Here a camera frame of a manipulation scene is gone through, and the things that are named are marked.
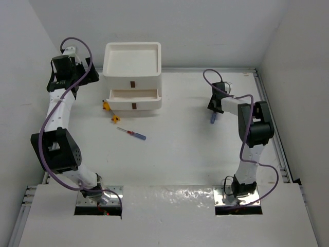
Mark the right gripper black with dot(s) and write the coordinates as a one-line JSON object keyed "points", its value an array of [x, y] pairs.
{"points": [[211, 106]]}

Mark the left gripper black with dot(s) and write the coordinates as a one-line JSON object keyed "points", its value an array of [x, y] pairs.
{"points": [[91, 76]]}

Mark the blue handled screwdriver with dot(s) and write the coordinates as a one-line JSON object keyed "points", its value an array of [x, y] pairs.
{"points": [[213, 117]]}

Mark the white drawer container box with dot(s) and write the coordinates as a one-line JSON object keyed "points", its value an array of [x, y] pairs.
{"points": [[131, 59]]}

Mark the small blue red screwdriver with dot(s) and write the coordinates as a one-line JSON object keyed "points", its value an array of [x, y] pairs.
{"points": [[132, 133]]}

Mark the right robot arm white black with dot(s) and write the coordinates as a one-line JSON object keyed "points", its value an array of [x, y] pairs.
{"points": [[255, 129]]}

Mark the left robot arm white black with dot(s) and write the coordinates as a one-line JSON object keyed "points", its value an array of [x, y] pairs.
{"points": [[55, 148]]}

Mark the yellow small clamp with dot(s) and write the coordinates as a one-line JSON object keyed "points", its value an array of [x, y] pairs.
{"points": [[105, 105], [115, 119]]}

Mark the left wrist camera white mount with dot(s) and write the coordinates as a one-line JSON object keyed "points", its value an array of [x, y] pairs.
{"points": [[71, 51]]}

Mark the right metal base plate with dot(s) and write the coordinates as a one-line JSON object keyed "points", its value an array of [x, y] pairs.
{"points": [[221, 199]]}

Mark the metal base plate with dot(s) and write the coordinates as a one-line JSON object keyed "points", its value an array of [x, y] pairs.
{"points": [[111, 198], [221, 199]]}

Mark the aluminium frame rail right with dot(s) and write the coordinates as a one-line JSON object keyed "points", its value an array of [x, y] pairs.
{"points": [[283, 162]]}

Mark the aluminium frame rail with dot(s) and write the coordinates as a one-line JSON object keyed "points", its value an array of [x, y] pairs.
{"points": [[24, 210], [283, 162]]}

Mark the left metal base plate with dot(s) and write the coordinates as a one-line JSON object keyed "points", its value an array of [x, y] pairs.
{"points": [[111, 198]]}

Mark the aluminium frame rail left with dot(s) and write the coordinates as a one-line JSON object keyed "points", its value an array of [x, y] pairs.
{"points": [[24, 210]]}

